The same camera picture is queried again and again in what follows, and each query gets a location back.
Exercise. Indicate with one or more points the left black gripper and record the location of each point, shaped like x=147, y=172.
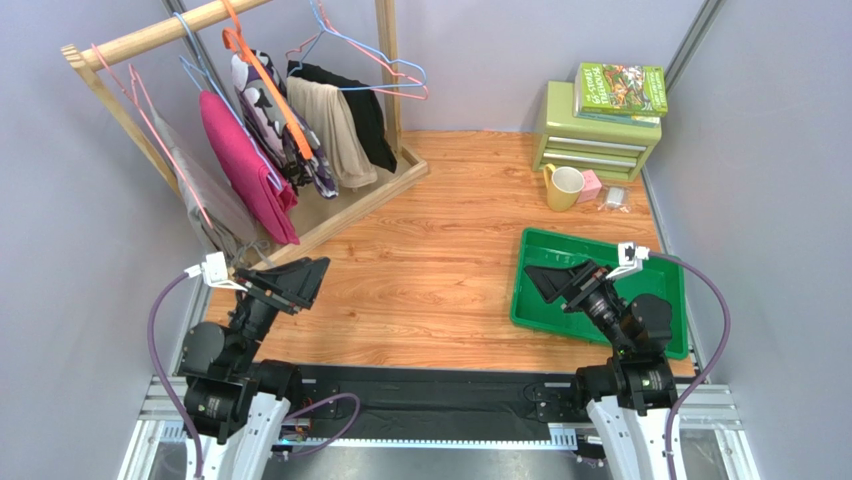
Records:
x=289, y=282

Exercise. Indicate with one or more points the green drawer cabinet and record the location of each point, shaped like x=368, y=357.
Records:
x=614, y=151

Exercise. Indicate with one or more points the pink small box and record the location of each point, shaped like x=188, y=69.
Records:
x=591, y=188

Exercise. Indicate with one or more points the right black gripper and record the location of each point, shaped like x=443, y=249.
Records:
x=581, y=287

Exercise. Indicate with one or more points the grey trousers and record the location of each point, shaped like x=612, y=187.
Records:
x=218, y=216

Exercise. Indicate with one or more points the green treehouse book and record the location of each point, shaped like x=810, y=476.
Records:
x=627, y=90

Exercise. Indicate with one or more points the purple camouflage trousers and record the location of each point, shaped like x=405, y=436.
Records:
x=268, y=123

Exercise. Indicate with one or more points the pink trousers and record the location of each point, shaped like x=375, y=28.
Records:
x=245, y=168

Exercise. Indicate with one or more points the yellow mug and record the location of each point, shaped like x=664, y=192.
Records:
x=563, y=186

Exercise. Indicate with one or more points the beige trousers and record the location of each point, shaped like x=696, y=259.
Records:
x=327, y=112

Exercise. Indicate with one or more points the orange plastic hanger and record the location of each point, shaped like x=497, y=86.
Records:
x=233, y=40

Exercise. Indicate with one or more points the black trousers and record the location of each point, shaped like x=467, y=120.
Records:
x=365, y=109

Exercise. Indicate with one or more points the pink wire hanger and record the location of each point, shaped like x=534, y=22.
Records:
x=138, y=95

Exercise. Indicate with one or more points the small clear plastic bag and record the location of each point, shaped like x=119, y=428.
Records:
x=614, y=198

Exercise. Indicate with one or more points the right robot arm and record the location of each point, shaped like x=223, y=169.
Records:
x=631, y=399

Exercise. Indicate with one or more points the red wire hanger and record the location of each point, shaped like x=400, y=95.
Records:
x=407, y=79

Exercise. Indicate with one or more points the green plastic tray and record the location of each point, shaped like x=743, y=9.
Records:
x=549, y=249

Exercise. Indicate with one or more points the light blue wire hanger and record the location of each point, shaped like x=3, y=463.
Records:
x=199, y=66

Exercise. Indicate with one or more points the wooden clothes rack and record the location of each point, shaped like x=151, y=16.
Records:
x=316, y=223

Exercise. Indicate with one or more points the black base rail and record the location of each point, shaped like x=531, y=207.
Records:
x=430, y=404

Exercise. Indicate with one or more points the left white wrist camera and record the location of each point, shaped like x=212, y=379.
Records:
x=214, y=272

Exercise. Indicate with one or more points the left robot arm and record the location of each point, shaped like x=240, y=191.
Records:
x=236, y=405

